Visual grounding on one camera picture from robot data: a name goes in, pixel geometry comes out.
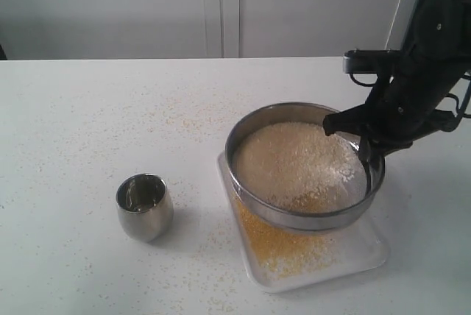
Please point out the round steel mesh sieve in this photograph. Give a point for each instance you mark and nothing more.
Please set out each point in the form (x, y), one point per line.
(293, 221)

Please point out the grain mixture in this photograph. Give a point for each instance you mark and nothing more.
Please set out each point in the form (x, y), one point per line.
(296, 167)

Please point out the stainless steel cup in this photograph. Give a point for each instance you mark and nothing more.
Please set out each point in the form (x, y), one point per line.
(144, 206)

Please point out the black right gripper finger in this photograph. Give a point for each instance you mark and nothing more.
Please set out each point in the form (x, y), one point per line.
(354, 121)
(372, 162)

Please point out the white cabinet behind table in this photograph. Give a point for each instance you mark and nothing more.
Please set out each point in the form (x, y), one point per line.
(113, 29)

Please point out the yellow millet pile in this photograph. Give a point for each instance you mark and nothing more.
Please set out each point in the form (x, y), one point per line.
(277, 249)

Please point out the white square plastic tray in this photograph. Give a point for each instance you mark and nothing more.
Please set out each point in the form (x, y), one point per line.
(358, 248)

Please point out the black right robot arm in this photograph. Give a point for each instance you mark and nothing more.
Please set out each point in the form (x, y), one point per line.
(437, 43)

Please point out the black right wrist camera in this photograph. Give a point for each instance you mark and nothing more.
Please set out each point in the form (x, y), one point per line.
(369, 61)

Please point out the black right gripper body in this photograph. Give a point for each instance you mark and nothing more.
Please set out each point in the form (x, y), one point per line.
(399, 111)

